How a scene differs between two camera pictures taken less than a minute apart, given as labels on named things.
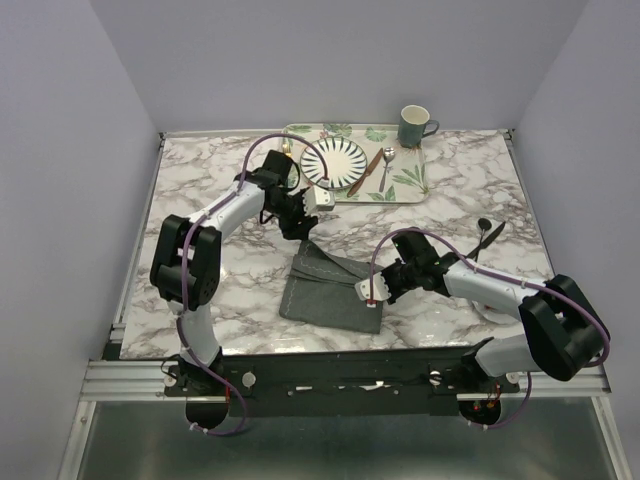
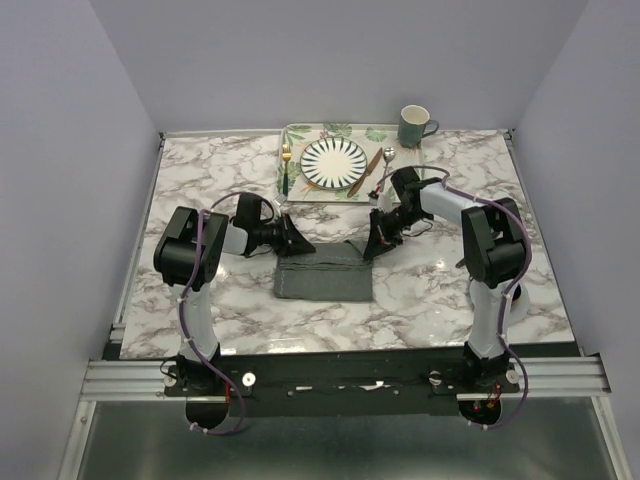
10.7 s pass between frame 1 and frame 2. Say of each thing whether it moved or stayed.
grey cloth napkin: moved
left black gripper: moved
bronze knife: stayed
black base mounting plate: stayed
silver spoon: stayed
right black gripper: moved
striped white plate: stayed
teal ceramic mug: stayed
